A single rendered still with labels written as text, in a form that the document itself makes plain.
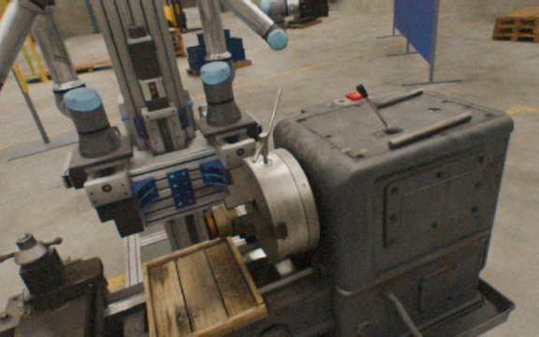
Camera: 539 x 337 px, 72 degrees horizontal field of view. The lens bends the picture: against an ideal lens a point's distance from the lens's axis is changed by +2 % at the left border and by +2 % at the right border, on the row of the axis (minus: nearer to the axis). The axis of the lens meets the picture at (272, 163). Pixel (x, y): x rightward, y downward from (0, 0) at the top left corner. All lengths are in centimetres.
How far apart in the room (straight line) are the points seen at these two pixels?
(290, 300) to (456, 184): 57
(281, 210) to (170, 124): 82
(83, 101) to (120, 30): 33
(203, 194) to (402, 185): 90
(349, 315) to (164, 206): 86
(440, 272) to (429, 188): 34
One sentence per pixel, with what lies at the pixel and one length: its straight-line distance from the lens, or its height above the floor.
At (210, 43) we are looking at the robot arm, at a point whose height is 146.
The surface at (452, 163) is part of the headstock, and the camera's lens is 112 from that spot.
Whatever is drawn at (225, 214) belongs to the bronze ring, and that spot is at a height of 112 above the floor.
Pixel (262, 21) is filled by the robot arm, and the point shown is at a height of 154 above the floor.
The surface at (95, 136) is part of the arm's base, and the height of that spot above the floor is 124.
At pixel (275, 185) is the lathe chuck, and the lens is 94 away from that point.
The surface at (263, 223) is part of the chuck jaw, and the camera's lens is 96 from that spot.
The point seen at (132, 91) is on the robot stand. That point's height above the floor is 133.
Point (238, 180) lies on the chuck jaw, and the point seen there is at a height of 117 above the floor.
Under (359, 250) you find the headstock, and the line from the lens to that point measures 103.
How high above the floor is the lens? 168
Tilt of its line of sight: 27 degrees down
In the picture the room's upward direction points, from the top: 8 degrees counter-clockwise
